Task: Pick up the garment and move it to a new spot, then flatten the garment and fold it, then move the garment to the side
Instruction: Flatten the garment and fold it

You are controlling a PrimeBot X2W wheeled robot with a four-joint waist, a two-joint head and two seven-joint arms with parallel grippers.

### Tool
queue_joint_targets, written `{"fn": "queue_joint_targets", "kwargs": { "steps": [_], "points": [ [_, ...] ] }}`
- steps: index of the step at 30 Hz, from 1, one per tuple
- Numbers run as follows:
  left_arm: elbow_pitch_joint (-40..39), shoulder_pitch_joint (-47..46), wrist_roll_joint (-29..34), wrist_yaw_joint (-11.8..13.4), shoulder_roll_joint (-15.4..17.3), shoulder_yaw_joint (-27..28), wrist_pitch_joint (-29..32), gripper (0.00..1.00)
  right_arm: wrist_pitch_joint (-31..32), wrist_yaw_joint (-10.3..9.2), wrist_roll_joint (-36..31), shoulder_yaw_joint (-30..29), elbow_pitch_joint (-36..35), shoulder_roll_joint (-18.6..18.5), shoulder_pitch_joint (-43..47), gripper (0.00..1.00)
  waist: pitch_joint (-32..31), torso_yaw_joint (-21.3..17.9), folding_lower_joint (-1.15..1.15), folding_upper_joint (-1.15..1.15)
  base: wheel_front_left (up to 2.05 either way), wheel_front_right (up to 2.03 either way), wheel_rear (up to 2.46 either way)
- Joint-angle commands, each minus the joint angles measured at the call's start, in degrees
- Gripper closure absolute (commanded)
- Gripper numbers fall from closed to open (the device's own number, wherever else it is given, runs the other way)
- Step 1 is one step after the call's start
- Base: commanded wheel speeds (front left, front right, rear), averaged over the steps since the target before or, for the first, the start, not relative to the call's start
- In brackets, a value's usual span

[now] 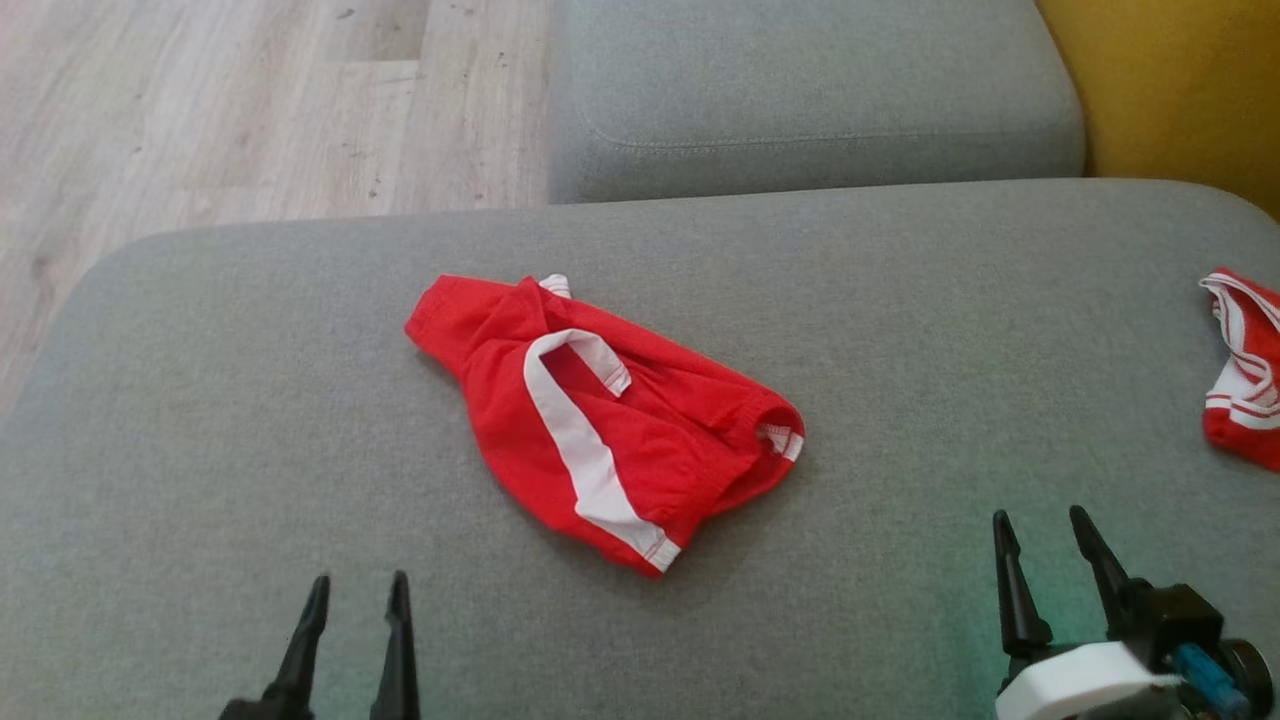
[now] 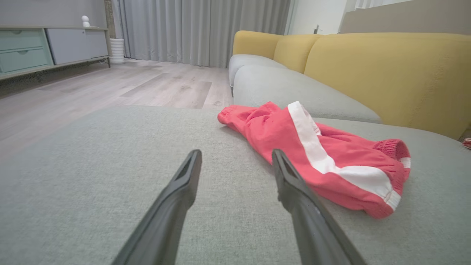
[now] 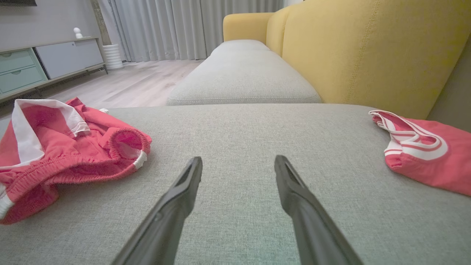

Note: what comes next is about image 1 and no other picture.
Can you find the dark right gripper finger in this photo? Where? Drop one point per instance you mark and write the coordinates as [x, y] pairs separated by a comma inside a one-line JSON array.
[[1018, 600], [1100, 560]]

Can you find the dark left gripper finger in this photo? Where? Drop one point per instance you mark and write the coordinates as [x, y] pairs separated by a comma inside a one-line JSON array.
[[300, 660], [398, 660]]

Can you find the right gripper body white shell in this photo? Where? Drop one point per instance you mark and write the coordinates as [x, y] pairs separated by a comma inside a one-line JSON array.
[[1080, 685]]

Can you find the red basketball jersey number 23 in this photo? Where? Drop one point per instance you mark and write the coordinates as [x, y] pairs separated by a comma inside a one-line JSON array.
[[1255, 430]]

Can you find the red shorts with white stripes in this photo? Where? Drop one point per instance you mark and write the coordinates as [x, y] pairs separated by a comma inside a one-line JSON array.
[[680, 420]]

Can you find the large grey sofa seat cushion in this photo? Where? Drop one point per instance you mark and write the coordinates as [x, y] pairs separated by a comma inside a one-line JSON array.
[[200, 450]]

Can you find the yellow sofa armrest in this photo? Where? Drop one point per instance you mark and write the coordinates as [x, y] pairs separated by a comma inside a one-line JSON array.
[[1180, 80]]

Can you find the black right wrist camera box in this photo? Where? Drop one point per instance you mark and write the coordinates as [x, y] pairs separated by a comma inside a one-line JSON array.
[[1170, 615]]

